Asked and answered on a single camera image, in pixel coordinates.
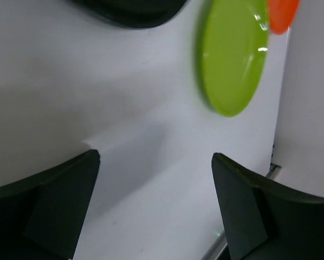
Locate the green plate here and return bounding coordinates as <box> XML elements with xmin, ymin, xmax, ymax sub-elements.
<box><xmin>196</xmin><ymin>1</ymin><xmax>269</xmax><ymax>117</ymax></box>

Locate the orange plate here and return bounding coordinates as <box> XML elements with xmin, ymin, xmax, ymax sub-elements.
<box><xmin>266</xmin><ymin>0</ymin><xmax>300</xmax><ymax>35</ymax></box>

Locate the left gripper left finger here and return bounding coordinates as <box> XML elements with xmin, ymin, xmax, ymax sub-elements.
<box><xmin>0</xmin><ymin>149</ymin><xmax>100</xmax><ymax>259</ymax></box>

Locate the aluminium rail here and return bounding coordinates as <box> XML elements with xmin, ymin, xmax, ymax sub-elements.
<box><xmin>201</xmin><ymin>232</ymin><xmax>228</xmax><ymax>260</ymax></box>
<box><xmin>265</xmin><ymin>163</ymin><xmax>282</xmax><ymax>180</ymax></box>

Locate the black plate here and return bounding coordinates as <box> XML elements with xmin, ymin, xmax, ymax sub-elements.
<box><xmin>70</xmin><ymin>0</ymin><xmax>187</xmax><ymax>29</ymax></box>

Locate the aluminium rail front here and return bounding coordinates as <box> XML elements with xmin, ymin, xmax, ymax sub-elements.
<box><xmin>201</xmin><ymin>232</ymin><xmax>228</xmax><ymax>260</ymax></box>

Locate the aluminium rail right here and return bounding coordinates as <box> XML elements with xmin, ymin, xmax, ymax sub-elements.
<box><xmin>265</xmin><ymin>163</ymin><xmax>282</xmax><ymax>180</ymax></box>

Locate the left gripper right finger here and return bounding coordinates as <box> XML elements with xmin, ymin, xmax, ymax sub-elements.
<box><xmin>211</xmin><ymin>153</ymin><xmax>324</xmax><ymax>259</ymax></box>

